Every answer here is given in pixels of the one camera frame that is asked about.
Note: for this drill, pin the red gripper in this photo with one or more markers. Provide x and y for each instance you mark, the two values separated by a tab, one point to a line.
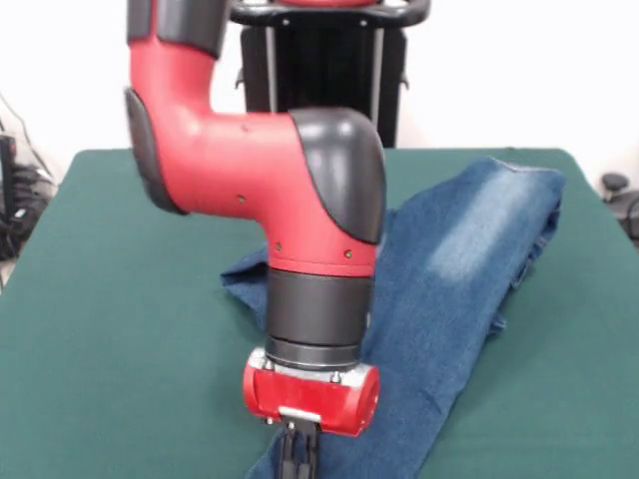
309	399

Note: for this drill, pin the blue denim jeans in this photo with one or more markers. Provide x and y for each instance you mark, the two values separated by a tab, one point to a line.
439	309

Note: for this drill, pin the dark green table cloth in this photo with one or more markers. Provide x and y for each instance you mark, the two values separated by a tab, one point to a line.
100	389

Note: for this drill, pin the black equipment box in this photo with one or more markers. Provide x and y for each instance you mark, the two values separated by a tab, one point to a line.
6	159

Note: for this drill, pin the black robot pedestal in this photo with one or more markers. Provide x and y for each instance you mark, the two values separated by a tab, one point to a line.
324	65

